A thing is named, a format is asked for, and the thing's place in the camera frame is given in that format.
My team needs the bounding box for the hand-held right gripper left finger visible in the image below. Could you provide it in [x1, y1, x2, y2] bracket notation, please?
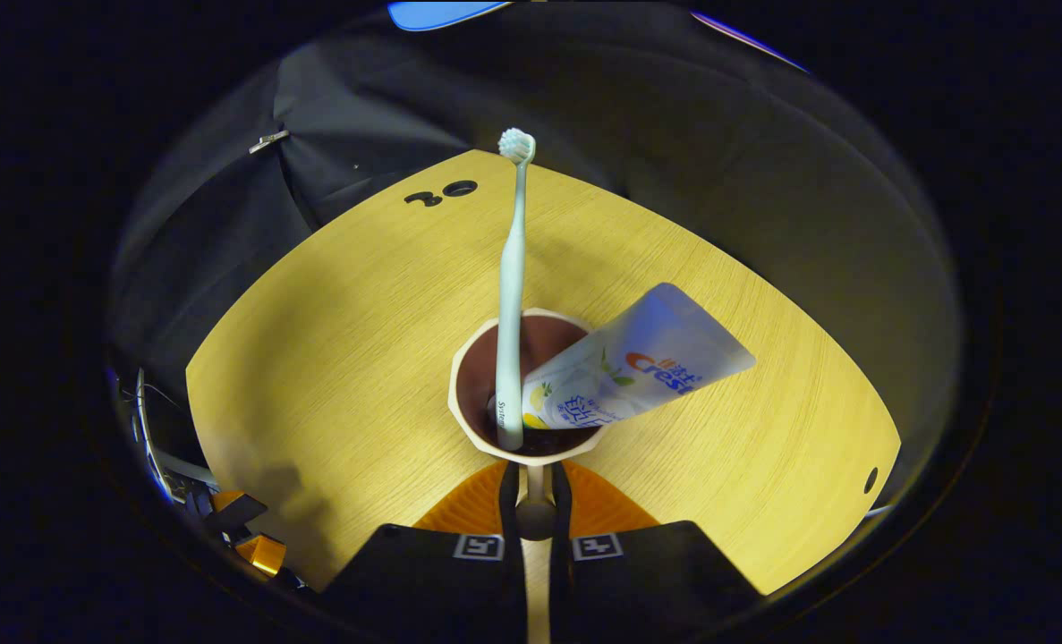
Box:
[323, 461, 527, 644]

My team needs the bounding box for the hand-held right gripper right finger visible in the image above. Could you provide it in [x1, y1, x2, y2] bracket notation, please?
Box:
[550, 461, 762, 644]

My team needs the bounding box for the beige cup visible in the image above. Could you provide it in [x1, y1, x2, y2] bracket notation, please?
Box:
[448, 308, 605, 644]

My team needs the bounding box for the white toothpaste tube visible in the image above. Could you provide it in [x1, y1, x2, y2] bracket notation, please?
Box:
[522, 283, 758, 431]

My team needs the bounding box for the pale blue toothbrush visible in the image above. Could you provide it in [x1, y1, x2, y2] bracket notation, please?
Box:
[494, 128, 538, 452]

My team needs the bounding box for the wooden desktop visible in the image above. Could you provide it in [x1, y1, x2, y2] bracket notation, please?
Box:
[185, 149, 904, 597]

